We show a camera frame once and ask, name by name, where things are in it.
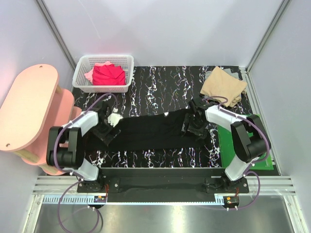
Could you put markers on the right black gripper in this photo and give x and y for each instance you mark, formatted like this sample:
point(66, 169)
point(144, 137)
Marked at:
point(188, 118)

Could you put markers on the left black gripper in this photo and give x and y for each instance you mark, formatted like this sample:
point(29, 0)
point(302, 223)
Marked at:
point(106, 137)

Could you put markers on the black daisy t-shirt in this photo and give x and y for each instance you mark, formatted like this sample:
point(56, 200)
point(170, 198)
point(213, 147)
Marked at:
point(150, 133)

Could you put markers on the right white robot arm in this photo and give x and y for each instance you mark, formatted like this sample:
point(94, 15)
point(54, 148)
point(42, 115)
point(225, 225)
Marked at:
point(250, 140)

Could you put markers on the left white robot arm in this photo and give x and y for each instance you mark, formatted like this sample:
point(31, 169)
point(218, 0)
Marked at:
point(66, 144)

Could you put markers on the beige folded t-shirt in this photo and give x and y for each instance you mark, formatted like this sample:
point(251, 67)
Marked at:
point(222, 87)

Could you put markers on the green cutting mat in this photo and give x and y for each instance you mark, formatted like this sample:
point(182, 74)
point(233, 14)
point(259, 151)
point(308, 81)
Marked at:
point(227, 145)

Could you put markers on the black marble table mat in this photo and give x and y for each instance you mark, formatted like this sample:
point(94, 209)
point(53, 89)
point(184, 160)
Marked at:
point(158, 90)

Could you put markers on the red t-shirt in basket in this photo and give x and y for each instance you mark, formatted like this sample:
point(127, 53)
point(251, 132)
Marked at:
point(109, 75)

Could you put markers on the pink t-shirt in basket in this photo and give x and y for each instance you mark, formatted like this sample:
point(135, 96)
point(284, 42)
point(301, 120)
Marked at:
point(89, 75)

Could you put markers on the white plastic basket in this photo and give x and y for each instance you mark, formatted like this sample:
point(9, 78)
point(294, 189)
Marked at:
point(87, 62)

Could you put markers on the pink tiered shelf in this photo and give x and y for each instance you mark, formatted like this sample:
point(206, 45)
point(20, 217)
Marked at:
point(34, 104)

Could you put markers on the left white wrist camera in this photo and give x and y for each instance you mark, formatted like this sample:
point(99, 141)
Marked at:
point(114, 118)

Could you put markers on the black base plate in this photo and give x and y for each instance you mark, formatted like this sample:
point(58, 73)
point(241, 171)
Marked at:
point(155, 185)

